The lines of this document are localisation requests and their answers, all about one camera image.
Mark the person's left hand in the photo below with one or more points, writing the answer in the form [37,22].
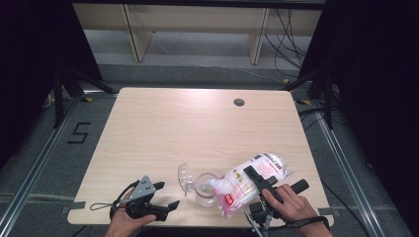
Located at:
[126,227]

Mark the black metal stand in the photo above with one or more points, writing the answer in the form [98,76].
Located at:
[59,98]
[327,98]

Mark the aluminium floor rail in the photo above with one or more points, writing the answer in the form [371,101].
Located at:
[36,168]
[349,171]

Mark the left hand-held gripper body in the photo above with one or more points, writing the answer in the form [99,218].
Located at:
[143,191]

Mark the beige shelf unit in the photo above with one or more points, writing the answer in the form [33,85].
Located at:
[197,19]

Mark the black tape numeral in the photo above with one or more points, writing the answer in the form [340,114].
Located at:
[79,133]

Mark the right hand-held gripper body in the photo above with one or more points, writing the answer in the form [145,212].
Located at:
[260,214]

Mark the grey tape strip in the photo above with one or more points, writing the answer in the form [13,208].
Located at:
[326,211]
[74,206]

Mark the grey table grommet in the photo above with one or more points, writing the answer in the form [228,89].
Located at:
[239,102]

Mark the red and white plastic bag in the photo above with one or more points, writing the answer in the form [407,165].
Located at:
[237,187]

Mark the black curtain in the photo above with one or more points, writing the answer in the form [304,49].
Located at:
[29,49]
[378,65]

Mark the person's right hand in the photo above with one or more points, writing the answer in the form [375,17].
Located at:
[291,207]

